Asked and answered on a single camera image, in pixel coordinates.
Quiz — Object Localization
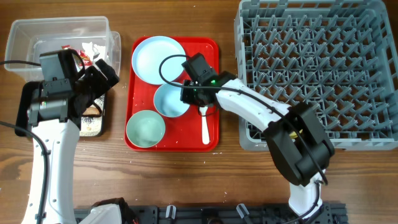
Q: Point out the red strawberry snack wrapper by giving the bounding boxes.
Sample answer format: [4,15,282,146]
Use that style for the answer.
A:
[62,45,93,68]

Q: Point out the light blue bowl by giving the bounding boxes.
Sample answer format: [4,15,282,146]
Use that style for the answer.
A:
[154,83,190,118]

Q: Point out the white plastic spoon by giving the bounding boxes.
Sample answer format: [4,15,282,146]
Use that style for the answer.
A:
[199,106,210,145]

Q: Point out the white rice grains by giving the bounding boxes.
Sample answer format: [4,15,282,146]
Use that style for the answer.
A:
[80,95,106,137]

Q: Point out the light green bowl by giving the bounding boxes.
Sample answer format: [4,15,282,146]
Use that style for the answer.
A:
[126,110,166,148]

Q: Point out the light blue plate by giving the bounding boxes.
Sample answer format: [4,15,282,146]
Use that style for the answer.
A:
[131,36,186,85]

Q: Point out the yellow plastic cup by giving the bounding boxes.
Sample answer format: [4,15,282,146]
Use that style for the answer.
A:
[289,130,303,139]

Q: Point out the brown carrot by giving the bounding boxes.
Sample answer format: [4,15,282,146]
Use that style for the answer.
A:
[83,106,101,117]

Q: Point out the white napkin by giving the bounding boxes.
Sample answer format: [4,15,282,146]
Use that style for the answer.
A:
[82,42,106,62]

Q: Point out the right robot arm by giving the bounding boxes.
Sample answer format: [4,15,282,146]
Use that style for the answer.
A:
[181,68,335,220]

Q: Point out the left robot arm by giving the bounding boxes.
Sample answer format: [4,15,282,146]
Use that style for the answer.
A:
[20,49,119,223]

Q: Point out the black food waste tray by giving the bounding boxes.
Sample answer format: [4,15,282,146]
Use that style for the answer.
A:
[16,82,107,137]

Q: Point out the clear plastic waste bin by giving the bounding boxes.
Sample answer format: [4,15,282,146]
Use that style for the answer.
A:
[5,16,121,75]

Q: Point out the grey dishwasher rack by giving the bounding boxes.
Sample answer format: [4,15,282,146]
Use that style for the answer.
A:
[234,1,397,151]

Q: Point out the red serving tray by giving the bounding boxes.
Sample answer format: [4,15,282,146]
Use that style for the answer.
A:
[124,37,220,152]

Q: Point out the left black cable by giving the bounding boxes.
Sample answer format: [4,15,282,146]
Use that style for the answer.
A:
[0,59,52,224]

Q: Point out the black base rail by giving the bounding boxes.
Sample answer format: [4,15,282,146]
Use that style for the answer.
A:
[73,203,348,224]

